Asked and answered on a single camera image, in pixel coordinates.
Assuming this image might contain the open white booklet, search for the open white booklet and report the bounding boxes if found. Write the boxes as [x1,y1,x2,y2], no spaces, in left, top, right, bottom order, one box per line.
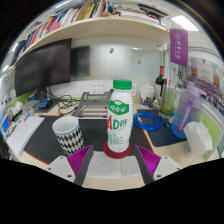
[85,150,144,180]

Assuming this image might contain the translucent purple water jug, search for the translucent purple water jug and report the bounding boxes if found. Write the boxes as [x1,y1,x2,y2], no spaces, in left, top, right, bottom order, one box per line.
[170,80,204,140]

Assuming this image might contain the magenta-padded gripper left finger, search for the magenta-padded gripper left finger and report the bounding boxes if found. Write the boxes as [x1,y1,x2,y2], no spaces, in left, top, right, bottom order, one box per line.
[46,144,94,187]

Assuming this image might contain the small blue box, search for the small blue box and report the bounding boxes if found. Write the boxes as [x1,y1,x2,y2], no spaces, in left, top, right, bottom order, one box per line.
[37,98,53,110]

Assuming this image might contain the dark blue mouse pad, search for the dark blue mouse pad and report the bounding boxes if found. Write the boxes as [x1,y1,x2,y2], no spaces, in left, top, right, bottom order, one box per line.
[136,109,188,148]

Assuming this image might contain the white drink bottle green cap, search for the white drink bottle green cap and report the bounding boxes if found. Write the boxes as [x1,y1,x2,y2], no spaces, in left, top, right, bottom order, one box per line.
[106,79,134,154]

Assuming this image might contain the black white checkered mug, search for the black white checkered mug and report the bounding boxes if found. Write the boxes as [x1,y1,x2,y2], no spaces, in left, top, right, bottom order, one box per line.
[51,115,86,157]

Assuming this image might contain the coiled blue cable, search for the coiled blue cable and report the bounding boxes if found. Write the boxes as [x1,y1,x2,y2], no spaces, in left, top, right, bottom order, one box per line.
[133,110,170,132]

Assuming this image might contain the purple pennant flag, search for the purple pennant flag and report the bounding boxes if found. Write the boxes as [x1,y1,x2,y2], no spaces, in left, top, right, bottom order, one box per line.
[169,28,190,68]

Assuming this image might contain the white round jar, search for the white round jar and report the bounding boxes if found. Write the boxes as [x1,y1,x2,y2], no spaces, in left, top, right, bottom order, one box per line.
[139,83,156,104]

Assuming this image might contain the ceiling lights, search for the ceiling lights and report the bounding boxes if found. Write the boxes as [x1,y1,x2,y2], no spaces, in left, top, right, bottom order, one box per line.
[1,14,200,73]

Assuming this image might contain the group photo poster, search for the group photo poster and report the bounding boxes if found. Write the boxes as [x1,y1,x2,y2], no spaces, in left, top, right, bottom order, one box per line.
[186,58,224,116]

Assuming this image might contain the glass vase green stems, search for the glass vase green stems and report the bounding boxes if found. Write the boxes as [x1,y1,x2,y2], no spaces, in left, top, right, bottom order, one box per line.
[159,87,178,120]

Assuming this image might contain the grey metal laptop stand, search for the grey metal laptop stand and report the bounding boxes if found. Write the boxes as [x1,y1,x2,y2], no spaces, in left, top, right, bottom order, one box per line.
[71,91,113,120]

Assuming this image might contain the tangled black cables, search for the tangled black cables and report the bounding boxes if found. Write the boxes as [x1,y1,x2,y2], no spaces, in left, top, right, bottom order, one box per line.
[46,88,81,116]

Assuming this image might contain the black desk mat red edge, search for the black desk mat red edge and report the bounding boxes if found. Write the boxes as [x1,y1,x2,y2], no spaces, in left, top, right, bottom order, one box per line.
[23,114,154,166]

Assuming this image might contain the flat round red coaster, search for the flat round red coaster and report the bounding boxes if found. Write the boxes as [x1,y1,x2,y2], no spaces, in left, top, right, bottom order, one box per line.
[102,140,132,160]

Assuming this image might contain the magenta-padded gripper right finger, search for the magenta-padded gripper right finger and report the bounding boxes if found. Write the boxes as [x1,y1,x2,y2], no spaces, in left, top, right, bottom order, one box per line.
[134,144,184,186]

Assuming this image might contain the crumpled white tissue bag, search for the crumpled white tissue bag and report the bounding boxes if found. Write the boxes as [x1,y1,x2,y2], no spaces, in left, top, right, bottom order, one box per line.
[183,120,213,158]

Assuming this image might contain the dark wine bottle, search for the dark wine bottle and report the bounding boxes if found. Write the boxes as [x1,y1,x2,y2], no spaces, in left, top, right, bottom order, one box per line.
[155,65,165,98]

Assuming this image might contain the shelf unit with books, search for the shelf unit with books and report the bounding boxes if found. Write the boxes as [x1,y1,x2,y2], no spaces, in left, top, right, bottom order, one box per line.
[8,0,173,68]

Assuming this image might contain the black computer monitor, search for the black computer monitor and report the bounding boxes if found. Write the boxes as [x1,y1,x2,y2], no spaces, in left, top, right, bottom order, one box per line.
[14,37,73,98]

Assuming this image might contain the white wall socket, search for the white wall socket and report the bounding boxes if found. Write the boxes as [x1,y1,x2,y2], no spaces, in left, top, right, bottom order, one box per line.
[131,83,139,97]
[90,82,105,95]

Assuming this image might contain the white notebook paper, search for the white notebook paper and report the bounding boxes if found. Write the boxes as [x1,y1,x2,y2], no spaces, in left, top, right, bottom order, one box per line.
[5,115,46,158]

